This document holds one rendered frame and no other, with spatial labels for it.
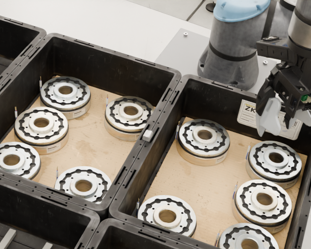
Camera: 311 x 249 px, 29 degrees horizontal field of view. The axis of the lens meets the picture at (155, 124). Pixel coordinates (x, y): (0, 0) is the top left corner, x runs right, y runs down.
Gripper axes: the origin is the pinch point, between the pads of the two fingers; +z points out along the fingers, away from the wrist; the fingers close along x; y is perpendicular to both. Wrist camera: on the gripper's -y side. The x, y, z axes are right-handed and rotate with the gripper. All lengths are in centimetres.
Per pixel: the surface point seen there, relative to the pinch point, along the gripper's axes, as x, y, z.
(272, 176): 0.1, 3.8, 9.9
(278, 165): 2.3, 2.2, 9.4
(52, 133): -34.8, -20.0, 9.9
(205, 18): 90, -160, 96
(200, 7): 92, -170, 96
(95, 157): -28.2, -14.2, 13.1
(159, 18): 14, -72, 26
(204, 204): -13.6, 3.3, 13.1
